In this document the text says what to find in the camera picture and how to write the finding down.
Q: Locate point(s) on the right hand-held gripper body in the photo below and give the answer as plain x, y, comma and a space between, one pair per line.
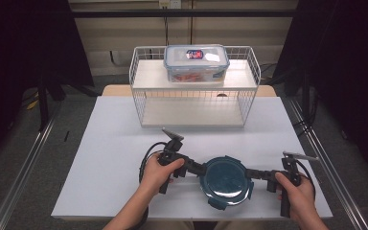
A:
289, 174

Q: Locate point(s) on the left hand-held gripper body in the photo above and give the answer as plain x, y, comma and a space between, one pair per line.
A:
170, 153

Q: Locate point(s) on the round dark teal container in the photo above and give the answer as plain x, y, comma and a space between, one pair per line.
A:
225, 182

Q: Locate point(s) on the clear rectangular food container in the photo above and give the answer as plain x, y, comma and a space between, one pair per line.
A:
196, 64

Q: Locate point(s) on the person's right hand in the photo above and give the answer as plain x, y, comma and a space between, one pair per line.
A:
297, 199

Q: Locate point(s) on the person's left hand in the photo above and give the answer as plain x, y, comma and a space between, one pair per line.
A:
156, 177

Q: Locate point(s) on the wooden table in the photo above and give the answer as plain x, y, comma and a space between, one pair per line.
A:
115, 90

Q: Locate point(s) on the small black floor stick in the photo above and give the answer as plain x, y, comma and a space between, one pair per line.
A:
66, 136

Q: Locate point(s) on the black curtain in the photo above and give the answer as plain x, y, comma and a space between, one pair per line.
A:
348, 80
19, 64

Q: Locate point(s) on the black metal stand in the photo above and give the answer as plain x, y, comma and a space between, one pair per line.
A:
43, 105

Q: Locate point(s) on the yellow floor object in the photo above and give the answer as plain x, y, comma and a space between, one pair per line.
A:
32, 103

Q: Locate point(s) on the black horizontal bar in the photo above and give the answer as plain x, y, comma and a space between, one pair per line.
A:
115, 13

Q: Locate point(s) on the aluminium floor rail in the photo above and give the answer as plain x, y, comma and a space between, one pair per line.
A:
22, 174
332, 143

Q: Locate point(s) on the white wall outlet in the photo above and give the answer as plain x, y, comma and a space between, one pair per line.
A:
170, 3

